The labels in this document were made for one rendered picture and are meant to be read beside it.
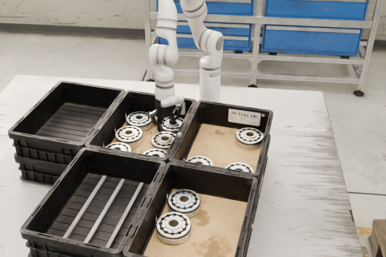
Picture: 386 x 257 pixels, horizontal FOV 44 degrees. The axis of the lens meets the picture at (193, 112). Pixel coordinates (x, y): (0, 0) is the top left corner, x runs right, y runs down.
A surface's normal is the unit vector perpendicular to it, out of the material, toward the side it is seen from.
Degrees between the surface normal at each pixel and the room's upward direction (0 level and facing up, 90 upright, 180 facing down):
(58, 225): 0
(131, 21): 90
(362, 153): 0
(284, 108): 0
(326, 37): 90
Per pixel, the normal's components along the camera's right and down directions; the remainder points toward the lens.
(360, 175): 0.00, -0.84
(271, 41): -0.11, 0.54
